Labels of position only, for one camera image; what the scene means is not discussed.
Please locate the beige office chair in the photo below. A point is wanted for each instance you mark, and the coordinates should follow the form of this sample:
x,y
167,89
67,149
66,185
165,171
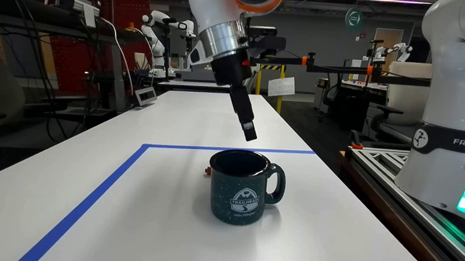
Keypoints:
x,y
406,95

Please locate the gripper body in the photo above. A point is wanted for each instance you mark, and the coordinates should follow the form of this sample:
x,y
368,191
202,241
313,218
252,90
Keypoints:
x,y
230,71

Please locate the blue tape line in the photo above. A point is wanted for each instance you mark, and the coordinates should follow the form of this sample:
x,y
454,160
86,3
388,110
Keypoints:
x,y
96,196

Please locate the red pegboard panel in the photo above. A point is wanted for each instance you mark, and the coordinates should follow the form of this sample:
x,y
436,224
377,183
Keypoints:
x,y
126,16

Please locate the white paper sign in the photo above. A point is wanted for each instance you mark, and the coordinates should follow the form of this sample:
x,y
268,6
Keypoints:
x,y
281,86

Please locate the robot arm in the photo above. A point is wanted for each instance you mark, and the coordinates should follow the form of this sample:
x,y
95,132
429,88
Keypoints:
x,y
459,83

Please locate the white power strip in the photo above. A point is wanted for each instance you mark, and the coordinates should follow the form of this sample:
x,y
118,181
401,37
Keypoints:
x,y
77,5

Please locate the dark green speckled mug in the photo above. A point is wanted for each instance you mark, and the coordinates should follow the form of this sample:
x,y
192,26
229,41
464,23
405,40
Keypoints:
x,y
237,194

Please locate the wooden door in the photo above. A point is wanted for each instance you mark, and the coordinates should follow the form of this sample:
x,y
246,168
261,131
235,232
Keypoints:
x,y
388,39

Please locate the round green sign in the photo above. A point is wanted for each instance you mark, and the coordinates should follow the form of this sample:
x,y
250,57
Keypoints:
x,y
354,18

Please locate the black stand with orange clamps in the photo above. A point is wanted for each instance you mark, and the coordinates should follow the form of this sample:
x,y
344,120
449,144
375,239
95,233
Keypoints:
x,y
339,68

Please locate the orange marker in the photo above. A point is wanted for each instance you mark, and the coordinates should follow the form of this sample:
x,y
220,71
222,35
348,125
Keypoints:
x,y
208,171

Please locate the yellow and black barrier posts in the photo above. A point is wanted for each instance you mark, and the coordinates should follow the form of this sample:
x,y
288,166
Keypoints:
x,y
280,88

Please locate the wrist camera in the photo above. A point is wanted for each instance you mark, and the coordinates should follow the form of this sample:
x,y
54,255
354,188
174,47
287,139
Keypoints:
x,y
268,44

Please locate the small white background robot arm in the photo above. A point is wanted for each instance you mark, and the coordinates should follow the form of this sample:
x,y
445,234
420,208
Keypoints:
x,y
395,50

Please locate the grey desk control panel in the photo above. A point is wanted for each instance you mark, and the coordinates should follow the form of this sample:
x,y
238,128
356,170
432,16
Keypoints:
x,y
146,95

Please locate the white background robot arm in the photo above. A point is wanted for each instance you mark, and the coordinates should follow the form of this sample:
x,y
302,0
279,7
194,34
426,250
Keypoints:
x,y
158,44

